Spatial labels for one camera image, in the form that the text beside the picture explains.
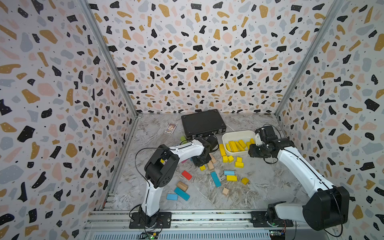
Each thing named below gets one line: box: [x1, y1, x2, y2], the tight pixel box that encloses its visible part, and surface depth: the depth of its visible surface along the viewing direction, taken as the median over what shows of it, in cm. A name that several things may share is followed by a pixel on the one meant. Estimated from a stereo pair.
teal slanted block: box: [210, 171, 222, 188], surface depth 90 cm
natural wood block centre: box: [207, 160, 215, 171], surface depth 92 cm
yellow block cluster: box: [235, 161, 245, 169], surface depth 94 cm
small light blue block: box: [166, 193, 179, 201], surface depth 83 cm
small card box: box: [165, 123, 177, 134], surface depth 112 cm
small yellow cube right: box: [227, 155, 235, 163], surface depth 96 cm
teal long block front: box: [174, 187, 191, 202], surface depth 84 cm
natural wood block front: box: [177, 181, 189, 192], surface depth 85 cm
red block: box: [181, 170, 193, 181], surface depth 92 cm
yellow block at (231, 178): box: [226, 175, 238, 182], surface depth 89 cm
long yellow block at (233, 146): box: [229, 141, 239, 152], surface depth 102 cm
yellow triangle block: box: [241, 177, 249, 185], surface depth 89 cm
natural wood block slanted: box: [208, 153, 217, 164], surface depth 97 cm
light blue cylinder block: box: [224, 170, 235, 176], surface depth 91 cm
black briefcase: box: [181, 109, 227, 140], surface depth 112 cm
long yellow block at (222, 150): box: [219, 144, 227, 157], surface depth 99 cm
